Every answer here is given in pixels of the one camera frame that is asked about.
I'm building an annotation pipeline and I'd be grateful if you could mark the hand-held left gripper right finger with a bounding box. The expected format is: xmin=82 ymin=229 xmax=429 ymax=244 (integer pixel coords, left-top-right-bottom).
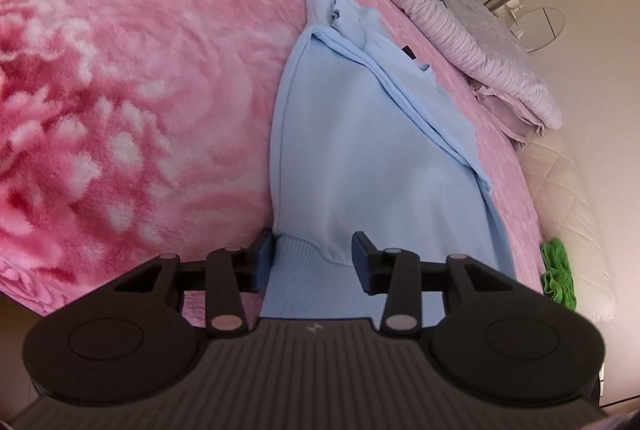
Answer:
xmin=351 ymin=231 xmax=517 ymax=336

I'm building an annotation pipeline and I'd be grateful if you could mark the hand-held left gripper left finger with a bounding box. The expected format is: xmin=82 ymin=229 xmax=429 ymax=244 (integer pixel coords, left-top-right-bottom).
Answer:
xmin=114 ymin=230 xmax=276 ymax=339

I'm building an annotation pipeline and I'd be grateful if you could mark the light blue sweater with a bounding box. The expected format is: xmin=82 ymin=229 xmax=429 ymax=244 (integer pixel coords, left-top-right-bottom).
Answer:
xmin=260 ymin=0 xmax=518 ymax=321

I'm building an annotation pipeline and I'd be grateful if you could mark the green cloth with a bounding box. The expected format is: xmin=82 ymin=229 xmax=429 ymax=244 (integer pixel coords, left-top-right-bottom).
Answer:
xmin=540 ymin=237 xmax=579 ymax=312

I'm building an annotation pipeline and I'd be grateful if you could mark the pink floral blanket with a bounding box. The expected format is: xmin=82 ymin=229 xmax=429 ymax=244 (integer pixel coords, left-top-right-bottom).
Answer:
xmin=0 ymin=0 xmax=546 ymax=326

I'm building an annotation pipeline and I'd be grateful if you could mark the white quilted mattress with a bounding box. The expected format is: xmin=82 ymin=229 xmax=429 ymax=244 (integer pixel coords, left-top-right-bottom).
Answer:
xmin=515 ymin=130 xmax=623 ymax=323

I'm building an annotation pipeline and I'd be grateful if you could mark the striped pale quilt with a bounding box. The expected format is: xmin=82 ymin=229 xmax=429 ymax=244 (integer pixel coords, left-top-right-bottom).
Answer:
xmin=280 ymin=0 xmax=563 ymax=146

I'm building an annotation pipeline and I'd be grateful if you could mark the round glass side table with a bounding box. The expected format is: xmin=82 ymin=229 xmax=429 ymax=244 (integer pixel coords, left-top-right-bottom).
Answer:
xmin=504 ymin=0 xmax=567 ymax=54

